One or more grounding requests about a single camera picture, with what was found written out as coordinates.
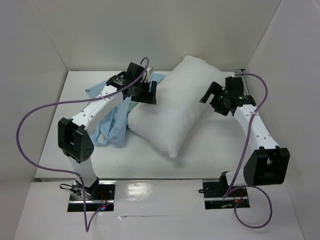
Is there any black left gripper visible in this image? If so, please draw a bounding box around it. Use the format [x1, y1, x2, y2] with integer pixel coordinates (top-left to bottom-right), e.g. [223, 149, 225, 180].
[130, 79, 157, 105]

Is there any white pillow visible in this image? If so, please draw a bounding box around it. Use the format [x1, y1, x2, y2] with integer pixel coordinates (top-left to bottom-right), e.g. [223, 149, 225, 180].
[127, 55, 225, 158]

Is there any light blue green pillowcase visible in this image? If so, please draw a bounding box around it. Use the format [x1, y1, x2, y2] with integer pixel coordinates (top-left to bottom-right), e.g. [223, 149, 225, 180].
[85, 73, 166, 147]

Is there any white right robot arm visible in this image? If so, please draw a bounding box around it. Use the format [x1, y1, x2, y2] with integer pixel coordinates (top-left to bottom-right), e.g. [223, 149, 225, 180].
[200, 74, 290, 196]

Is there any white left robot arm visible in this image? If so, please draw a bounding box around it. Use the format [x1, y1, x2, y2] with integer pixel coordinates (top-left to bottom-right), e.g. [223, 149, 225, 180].
[57, 62, 157, 200]

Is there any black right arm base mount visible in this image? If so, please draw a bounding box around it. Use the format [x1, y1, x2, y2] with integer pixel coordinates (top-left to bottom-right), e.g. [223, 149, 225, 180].
[199, 178, 251, 211]

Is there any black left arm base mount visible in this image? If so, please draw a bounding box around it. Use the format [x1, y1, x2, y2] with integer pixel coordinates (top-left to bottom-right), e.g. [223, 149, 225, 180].
[59, 180, 116, 213]

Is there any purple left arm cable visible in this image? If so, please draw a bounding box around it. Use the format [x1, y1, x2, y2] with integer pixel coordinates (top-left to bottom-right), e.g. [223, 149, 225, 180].
[15, 57, 151, 232]

